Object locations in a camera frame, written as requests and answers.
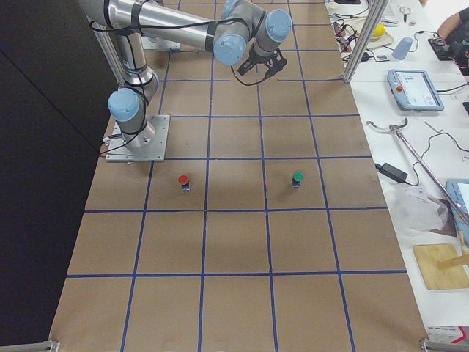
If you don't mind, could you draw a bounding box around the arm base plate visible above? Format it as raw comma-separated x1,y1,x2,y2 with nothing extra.
106,114,171,162
141,37,180,51

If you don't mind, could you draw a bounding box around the blue plastic cup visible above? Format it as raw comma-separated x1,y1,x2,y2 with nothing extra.
391,37,413,61

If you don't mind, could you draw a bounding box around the black power adapter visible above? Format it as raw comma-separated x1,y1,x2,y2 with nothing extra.
375,163,407,183

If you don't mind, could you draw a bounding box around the wooden cutting board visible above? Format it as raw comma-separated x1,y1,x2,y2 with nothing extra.
413,243,468,290

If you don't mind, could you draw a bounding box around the metal grabber stick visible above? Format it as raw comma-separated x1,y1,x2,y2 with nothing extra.
366,118,468,225

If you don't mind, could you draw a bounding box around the red push button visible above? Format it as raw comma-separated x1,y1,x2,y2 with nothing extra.
177,175,191,192

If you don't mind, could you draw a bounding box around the blue teach pendant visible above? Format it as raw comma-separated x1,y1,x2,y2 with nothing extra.
387,70,444,111
446,179,468,244

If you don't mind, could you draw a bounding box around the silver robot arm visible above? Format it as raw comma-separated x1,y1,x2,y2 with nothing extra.
78,1,169,161
103,1,292,78

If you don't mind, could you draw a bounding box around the yellow lemon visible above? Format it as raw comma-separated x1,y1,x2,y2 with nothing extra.
372,24,386,39

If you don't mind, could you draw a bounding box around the beige tray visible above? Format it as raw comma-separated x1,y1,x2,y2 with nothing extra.
344,18,395,49

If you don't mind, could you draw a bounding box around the clear plastic bag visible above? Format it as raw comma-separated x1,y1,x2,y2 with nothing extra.
391,186,448,230

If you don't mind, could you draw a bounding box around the aluminium frame post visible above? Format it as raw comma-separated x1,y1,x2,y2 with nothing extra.
343,0,388,84

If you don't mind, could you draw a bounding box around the black braided cable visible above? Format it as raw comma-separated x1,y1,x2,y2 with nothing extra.
229,64,279,87

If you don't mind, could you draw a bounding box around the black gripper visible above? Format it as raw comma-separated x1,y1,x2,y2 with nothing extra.
237,46,273,76

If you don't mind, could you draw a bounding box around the green push button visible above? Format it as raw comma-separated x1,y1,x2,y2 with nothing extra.
292,172,304,189

